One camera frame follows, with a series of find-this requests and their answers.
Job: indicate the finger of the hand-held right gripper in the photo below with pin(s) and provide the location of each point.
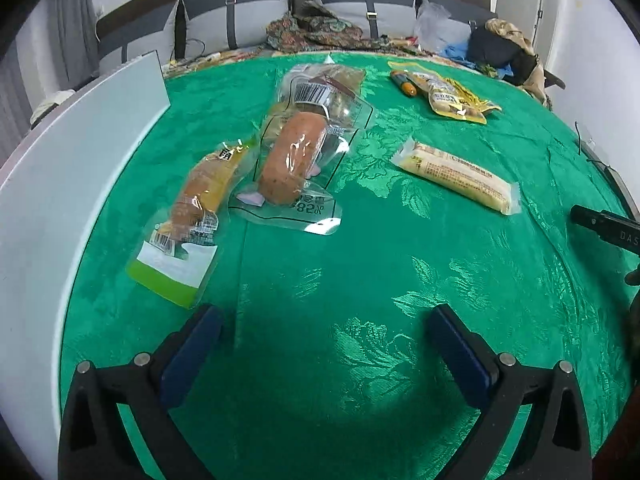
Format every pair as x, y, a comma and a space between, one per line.
634, 277
600, 222

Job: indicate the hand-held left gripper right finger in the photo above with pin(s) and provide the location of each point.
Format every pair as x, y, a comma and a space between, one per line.
462, 355

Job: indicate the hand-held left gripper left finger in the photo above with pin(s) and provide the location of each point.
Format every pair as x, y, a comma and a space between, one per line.
192, 355

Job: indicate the long yellow snack packet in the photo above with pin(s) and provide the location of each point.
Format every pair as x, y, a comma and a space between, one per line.
445, 97

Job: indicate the sausage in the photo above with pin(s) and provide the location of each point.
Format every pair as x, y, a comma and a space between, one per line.
292, 155

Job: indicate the green patterned tablecloth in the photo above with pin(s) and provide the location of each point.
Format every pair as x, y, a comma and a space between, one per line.
350, 270

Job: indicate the long cream snack packet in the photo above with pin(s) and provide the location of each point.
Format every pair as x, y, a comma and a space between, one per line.
460, 177

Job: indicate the bread in green yellow packet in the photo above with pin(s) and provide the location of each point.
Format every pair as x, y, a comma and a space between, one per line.
200, 195

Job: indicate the black bag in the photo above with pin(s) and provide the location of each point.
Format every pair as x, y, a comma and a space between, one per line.
492, 47

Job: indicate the white board panel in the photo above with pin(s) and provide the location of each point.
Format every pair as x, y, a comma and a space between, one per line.
75, 185

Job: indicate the tan patterned cloth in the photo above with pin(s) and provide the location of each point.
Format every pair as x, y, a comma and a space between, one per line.
515, 32

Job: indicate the blue plastic item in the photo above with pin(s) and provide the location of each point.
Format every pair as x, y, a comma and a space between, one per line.
457, 52

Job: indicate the orange and dark sausage stick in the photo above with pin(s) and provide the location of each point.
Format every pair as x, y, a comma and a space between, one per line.
404, 84

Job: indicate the clear plastic bag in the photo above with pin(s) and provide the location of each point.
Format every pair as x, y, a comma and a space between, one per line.
437, 25

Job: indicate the white crumpled cloth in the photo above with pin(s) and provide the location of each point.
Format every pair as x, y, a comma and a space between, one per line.
50, 107

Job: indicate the gold and clear snack packet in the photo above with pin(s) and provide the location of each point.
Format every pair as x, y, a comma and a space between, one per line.
345, 76

